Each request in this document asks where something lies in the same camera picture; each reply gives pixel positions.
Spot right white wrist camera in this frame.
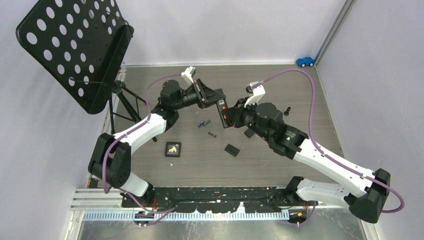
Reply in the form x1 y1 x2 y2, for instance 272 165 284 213
244 81 266 107

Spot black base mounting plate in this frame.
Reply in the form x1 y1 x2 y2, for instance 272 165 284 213
121 186 318 214

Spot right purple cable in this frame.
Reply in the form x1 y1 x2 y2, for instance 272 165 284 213
255 68 406 214

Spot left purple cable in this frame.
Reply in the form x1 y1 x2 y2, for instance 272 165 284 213
101 74 183 195

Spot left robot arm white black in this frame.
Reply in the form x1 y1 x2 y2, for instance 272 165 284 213
88 79 226 207

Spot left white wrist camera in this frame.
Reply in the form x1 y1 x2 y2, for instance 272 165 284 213
180 66 196 85

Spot small black knob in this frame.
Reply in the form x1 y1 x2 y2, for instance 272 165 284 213
283 106 291 116

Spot black battery cover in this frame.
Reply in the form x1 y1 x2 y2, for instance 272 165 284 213
224 144 240 157

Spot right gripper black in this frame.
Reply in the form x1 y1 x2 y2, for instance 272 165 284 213
222 97 271 142

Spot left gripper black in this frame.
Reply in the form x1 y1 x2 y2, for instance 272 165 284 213
173 79 226 111

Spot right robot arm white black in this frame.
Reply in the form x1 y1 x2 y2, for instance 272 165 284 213
219 98 391 224

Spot small black square tray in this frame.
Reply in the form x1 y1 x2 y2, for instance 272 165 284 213
164 141 182 158

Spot black perforated music stand tray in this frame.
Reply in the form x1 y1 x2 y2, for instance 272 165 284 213
15 0 134 115

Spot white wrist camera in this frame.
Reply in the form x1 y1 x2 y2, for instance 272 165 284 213
180 66 196 85
244 81 266 107

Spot blue toy car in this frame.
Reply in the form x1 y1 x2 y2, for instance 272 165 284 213
295 56 316 68

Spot purple cable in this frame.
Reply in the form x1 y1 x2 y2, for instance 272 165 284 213
101 74 183 195
255 68 406 214

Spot black remote plain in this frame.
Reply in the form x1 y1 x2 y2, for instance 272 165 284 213
244 128 256 138

